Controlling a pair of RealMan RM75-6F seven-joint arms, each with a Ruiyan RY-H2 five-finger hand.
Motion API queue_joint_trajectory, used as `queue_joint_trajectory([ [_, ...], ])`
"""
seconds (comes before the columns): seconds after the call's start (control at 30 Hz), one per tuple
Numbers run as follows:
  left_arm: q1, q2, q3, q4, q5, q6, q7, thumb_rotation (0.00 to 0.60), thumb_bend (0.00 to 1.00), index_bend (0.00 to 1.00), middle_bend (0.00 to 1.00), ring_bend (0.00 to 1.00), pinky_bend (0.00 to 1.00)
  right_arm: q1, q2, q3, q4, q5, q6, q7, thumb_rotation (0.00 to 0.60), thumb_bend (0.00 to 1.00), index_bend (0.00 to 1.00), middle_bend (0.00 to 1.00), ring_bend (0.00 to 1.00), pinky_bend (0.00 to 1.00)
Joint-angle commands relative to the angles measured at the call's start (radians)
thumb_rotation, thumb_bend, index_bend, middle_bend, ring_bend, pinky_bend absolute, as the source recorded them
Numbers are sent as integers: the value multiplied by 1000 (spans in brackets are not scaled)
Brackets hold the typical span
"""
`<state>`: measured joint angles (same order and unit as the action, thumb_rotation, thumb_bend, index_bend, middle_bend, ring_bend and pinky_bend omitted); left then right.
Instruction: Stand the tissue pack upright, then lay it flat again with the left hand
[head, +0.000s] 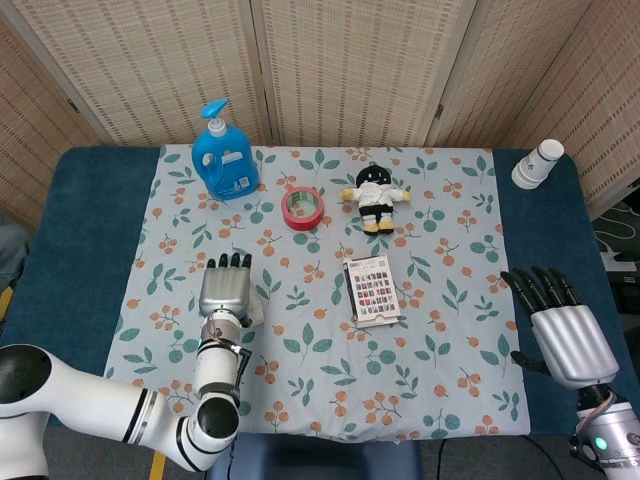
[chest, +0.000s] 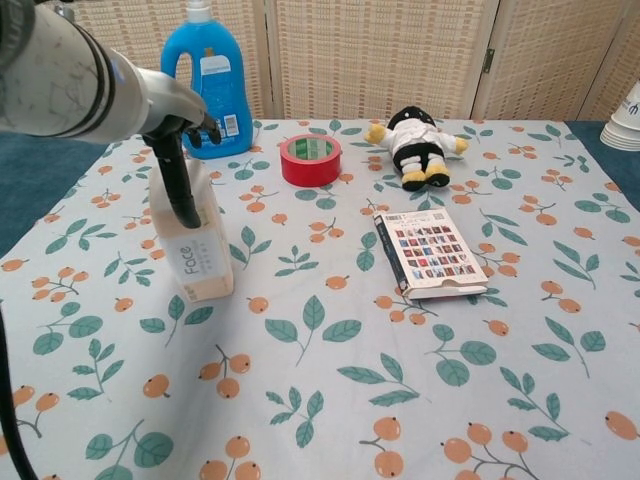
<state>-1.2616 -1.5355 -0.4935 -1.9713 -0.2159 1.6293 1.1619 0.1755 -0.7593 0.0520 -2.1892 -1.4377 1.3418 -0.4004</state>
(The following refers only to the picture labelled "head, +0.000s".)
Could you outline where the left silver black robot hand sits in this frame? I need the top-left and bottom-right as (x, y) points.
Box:
(198, 252), (254, 329)

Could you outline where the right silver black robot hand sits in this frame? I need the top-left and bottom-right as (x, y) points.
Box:
(499, 266), (621, 390)

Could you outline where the white card box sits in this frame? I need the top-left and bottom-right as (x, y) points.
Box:
(342, 257), (402, 330)

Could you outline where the red tape roll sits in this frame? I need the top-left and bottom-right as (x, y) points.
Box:
(280, 184), (325, 232)

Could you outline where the teal table cover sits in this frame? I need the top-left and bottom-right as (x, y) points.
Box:
(0, 144), (626, 441)

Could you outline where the floral leaf and berry tablecloth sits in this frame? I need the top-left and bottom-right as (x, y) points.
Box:
(102, 144), (532, 442)

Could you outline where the blue detergent pump bottle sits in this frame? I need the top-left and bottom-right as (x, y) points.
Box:
(192, 98), (261, 201)

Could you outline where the stack of white paper cups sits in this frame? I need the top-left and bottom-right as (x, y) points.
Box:
(510, 138), (565, 190)

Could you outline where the black and white plush doll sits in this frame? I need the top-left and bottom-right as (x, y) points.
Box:
(339, 166), (412, 236)

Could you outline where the grey fabric object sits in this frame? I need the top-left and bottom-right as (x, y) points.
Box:
(0, 212), (36, 291)

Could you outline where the woven folding screen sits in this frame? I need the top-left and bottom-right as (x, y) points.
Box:
(0, 0), (640, 231)

